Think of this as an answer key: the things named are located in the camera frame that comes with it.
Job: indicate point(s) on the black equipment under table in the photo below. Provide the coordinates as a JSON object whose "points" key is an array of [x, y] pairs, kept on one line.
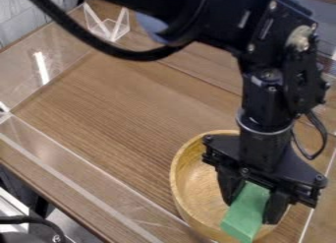
{"points": [[25, 237]]}

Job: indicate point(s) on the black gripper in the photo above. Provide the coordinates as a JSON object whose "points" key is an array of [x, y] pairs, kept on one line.
{"points": [[270, 164]]}

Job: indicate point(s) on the clear acrylic tray wall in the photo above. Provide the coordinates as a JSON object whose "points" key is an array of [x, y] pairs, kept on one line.
{"points": [[93, 124]]}

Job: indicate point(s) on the green rectangular block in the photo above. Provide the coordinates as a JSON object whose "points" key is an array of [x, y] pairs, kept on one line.
{"points": [[243, 219]]}

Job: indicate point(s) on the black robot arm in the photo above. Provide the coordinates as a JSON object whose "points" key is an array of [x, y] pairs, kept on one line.
{"points": [[270, 36]]}

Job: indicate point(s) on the clear acrylic corner bracket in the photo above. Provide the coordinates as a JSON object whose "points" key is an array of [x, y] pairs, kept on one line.
{"points": [[109, 29]]}

